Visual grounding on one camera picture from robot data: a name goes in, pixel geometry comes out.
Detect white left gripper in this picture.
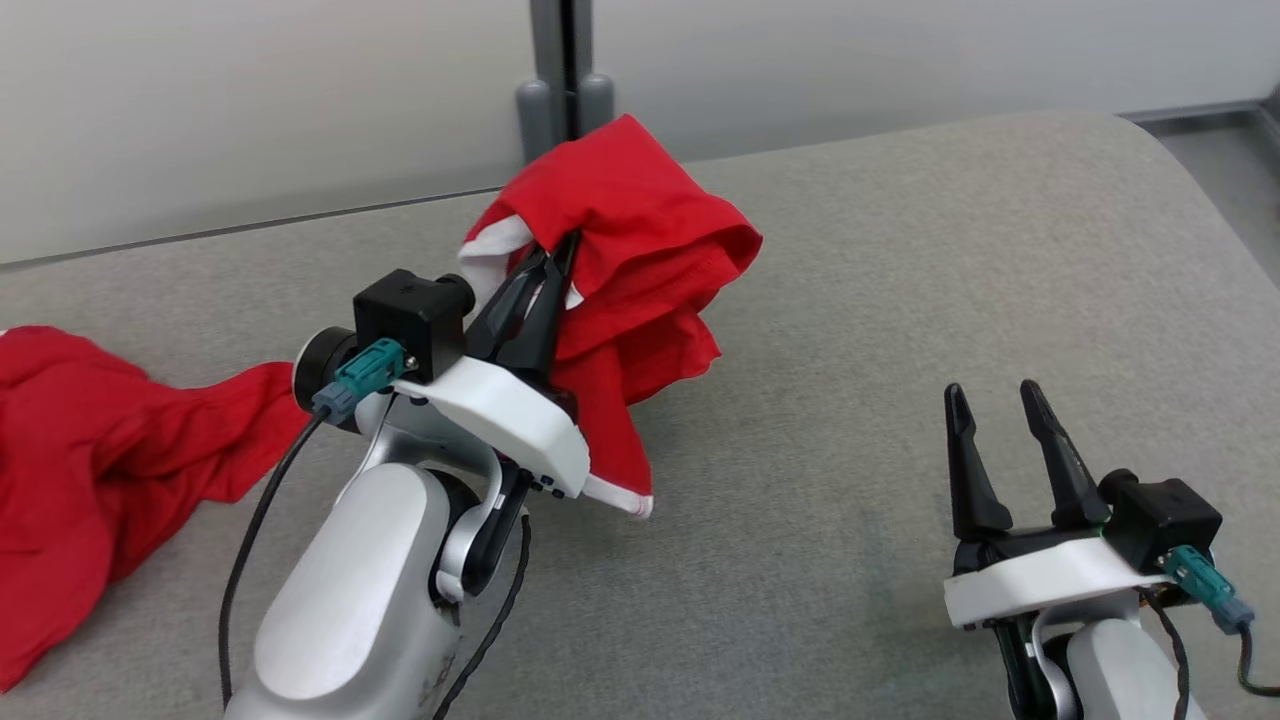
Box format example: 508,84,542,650
395,232,592,499

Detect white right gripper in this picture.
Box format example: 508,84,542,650
943,380,1171,631

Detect black cable with teal plug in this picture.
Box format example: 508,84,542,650
1165,545,1280,698
218,340,406,706

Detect grey cylindrical post foot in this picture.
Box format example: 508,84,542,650
515,80,554,166
578,73,616,136

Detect thin black cable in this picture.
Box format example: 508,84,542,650
430,515,533,720
1140,590,1193,720

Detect grey metal partition post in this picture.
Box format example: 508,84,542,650
530,0,594,141

